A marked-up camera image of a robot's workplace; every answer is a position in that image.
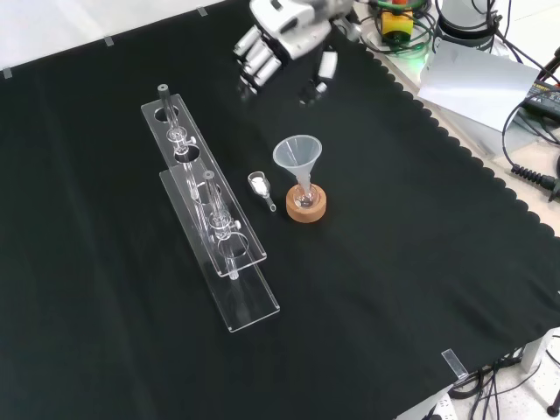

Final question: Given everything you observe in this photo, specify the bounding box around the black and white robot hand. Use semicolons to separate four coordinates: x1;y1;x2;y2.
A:
232;0;339;107

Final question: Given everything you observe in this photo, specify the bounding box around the clear glass weighing funnel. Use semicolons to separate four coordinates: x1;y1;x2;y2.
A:
247;171;278;214

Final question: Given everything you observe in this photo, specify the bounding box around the translucent plastic funnel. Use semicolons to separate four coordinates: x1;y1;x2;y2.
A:
272;136;324;196

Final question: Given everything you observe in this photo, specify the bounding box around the clear acrylic funnel stand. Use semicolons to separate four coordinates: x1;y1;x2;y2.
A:
140;82;282;335

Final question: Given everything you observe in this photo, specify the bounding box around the yellow stop button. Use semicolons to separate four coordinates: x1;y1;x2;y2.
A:
379;0;415;46

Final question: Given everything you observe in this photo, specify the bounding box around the round-bottom glass flask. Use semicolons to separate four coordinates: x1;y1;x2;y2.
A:
291;181;319;209

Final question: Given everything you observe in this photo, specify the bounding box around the pale board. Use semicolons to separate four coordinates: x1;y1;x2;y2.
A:
416;37;543;133

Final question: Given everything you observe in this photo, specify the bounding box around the black power adapter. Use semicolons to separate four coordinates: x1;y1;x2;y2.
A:
523;80;560;118

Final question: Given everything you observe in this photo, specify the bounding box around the black bench cloth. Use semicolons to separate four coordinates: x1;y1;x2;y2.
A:
0;0;560;420

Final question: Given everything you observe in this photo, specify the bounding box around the clear tape strip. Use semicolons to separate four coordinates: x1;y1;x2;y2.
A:
440;347;469;381

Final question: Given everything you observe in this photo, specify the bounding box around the white table leg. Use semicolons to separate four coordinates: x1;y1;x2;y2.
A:
519;328;557;374

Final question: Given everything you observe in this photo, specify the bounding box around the white power strip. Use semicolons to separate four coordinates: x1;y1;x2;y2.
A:
417;392;457;420

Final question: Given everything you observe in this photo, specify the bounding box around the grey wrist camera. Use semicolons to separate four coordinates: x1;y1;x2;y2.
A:
332;16;365;44

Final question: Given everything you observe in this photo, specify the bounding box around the cork ring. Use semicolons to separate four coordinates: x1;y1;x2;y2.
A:
285;183;328;225

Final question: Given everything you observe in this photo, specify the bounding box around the black cable with ribbed plug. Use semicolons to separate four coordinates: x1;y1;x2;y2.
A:
501;96;560;202

